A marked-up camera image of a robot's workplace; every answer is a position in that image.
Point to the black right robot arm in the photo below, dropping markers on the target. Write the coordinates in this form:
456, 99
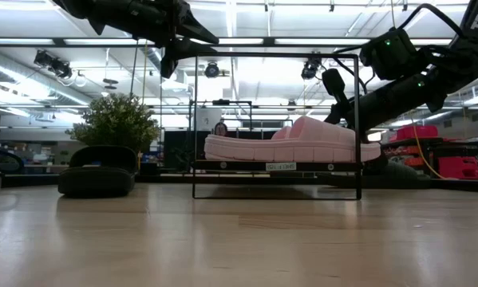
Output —
470, 52

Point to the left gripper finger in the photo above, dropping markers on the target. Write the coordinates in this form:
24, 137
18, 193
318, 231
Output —
196, 28
182, 49

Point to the black aluminium table frame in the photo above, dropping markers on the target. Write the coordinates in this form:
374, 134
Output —
31, 180

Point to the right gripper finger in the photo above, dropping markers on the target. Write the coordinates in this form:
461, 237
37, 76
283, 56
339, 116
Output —
336, 85
335, 115

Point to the black metal shelf rack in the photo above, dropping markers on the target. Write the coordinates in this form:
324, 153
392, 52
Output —
238, 166

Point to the white board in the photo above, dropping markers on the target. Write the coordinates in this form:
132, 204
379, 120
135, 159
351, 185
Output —
208, 119

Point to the red plastic bin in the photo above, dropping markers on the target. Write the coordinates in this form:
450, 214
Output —
414, 132

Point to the black partition panels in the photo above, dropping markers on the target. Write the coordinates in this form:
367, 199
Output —
178, 147

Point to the person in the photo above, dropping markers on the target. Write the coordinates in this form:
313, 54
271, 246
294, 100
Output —
220, 128

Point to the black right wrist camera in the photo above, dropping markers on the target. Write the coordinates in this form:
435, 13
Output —
390, 53

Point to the black ceiling camera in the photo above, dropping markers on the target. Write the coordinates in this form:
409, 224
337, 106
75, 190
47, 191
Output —
309, 69

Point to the black ceiling camera rig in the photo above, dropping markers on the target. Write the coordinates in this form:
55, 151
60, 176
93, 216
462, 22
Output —
55, 65

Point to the red plastic crate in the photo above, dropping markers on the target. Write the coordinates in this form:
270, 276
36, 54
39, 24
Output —
458, 165

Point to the black storage cart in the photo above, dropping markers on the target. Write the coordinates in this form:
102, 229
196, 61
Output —
434, 142

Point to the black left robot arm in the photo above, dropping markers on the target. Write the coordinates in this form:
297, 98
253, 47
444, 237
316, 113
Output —
115, 16

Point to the green potted plant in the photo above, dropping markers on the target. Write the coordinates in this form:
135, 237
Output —
115, 119

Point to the round black ceiling device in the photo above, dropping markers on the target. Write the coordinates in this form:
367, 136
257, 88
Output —
212, 70

